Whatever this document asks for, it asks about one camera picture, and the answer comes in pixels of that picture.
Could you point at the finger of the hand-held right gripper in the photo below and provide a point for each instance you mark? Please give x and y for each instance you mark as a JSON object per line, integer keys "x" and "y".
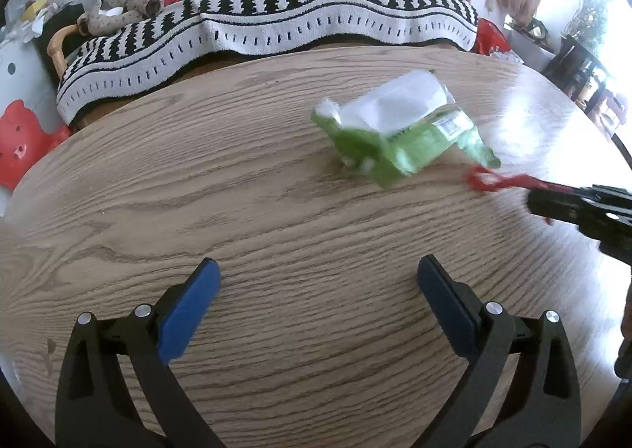
{"x": 610, "y": 192}
{"x": 558, "y": 205}

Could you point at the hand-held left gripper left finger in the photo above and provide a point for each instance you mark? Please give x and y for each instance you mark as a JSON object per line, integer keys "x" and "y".
{"x": 190, "y": 305}

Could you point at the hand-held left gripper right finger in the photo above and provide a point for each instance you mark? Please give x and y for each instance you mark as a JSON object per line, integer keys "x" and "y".
{"x": 447, "y": 302}

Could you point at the green plastic wrapper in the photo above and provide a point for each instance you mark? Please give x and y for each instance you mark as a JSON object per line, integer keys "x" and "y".
{"x": 405, "y": 147}

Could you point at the white plastic wrapper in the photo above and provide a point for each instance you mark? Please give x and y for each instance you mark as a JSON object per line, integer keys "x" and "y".
{"x": 400, "y": 100}

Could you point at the dark side table with plant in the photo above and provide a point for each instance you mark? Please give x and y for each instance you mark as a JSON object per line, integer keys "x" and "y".
{"x": 575, "y": 65}

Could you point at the potted plant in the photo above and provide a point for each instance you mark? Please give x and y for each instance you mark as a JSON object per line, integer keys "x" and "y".
{"x": 587, "y": 18}

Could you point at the red plastic bag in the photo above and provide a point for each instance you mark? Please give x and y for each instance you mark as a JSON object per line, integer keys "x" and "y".
{"x": 491, "y": 35}

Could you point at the red pig-shaped stool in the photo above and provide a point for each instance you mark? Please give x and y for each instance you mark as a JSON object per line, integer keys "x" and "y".
{"x": 19, "y": 142}

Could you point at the wooden armrest sofa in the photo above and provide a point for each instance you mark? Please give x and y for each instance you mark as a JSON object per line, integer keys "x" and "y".
{"x": 57, "y": 50}

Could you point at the black white striped sofa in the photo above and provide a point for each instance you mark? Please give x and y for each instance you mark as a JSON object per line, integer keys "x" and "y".
{"x": 276, "y": 18}

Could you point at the beige plush toy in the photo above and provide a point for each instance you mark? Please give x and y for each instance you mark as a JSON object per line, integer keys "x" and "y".
{"x": 123, "y": 1}

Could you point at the black cloth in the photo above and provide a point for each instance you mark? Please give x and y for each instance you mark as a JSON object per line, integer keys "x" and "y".
{"x": 64, "y": 17}

